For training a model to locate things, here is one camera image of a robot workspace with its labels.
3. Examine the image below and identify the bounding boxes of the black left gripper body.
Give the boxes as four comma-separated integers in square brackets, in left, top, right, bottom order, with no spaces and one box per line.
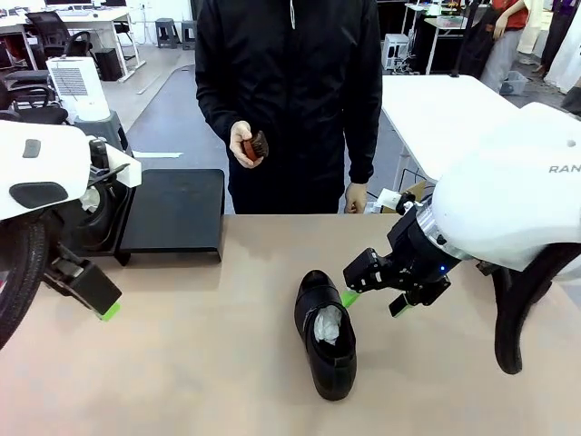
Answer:
[43,244,87,299]

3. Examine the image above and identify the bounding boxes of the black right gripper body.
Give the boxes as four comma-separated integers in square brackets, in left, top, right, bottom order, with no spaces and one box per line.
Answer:
[385,213,455,292]

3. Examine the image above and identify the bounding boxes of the small black handheld device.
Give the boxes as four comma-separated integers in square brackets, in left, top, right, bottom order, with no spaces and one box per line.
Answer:
[240,130,270,164]

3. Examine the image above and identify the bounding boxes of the person right forearm black sleeve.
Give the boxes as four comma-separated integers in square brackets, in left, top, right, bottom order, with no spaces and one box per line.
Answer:
[194,81,249,137]

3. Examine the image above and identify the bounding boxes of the person left forearm black sleeve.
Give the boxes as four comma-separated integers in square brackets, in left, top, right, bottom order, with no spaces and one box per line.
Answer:
[347,104,383,185]

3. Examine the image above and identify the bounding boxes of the black metal shoe stand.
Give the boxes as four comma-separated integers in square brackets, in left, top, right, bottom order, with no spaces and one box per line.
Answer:
[118,169,227,263]
[56,181,136,267]

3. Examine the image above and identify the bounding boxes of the black garment on stand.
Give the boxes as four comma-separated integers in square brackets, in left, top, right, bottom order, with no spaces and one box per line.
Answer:
[453,0,498,79]

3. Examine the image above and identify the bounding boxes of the person left hand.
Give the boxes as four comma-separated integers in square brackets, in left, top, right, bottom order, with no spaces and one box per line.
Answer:
[343,182,368,214]

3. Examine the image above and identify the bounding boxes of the person right hand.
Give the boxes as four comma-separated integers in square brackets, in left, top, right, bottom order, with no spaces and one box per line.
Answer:
[229,120,262,168]

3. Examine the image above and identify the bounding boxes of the brown cardboard box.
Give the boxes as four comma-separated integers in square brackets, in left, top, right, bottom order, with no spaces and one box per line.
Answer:
[379,180,430,214]

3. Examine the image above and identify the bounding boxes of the white table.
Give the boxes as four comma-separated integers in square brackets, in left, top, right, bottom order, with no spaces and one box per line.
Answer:
[380,74,532,183]

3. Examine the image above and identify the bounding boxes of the white air purifier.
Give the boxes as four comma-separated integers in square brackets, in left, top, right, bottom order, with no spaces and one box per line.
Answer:
[45,56,112,122]

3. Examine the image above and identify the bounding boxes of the black office chair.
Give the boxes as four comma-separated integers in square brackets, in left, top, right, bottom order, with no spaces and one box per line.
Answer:
[0,67,69,126]
[25,11,94,60]

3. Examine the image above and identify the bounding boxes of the grey plastic bin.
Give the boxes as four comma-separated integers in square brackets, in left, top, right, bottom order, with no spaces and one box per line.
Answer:
[498,70,530,96]

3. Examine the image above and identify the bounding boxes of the white computer case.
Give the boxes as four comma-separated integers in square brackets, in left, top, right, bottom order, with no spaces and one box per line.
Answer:
[384,34,412,72]

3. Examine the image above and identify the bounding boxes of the black computer tower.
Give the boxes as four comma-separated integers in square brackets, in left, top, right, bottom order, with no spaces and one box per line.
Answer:
[94,47,123,82]

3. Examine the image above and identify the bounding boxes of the person torso black jacket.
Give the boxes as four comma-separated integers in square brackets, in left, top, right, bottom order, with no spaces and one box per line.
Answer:
[194,0,383,215]

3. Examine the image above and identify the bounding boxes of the background person red shirt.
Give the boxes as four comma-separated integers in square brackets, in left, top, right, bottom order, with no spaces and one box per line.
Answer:
[480,0,530,92]

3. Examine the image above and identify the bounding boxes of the white office desk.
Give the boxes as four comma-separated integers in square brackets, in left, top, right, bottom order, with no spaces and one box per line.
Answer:
[0,6,146,83]

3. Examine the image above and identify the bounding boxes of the background person dark clothes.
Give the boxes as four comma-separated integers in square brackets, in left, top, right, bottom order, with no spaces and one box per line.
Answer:
[539,0,581,74]

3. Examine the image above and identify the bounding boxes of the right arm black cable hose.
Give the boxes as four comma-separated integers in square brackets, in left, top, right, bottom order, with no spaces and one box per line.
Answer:
[476,243,581,376]

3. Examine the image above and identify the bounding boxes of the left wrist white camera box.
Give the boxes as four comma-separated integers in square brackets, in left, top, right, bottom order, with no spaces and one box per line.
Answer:
[88,138,143,188]

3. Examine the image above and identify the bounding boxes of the white frame background desk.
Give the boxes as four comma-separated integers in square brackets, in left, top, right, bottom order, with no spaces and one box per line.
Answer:
[403,2,485,76]

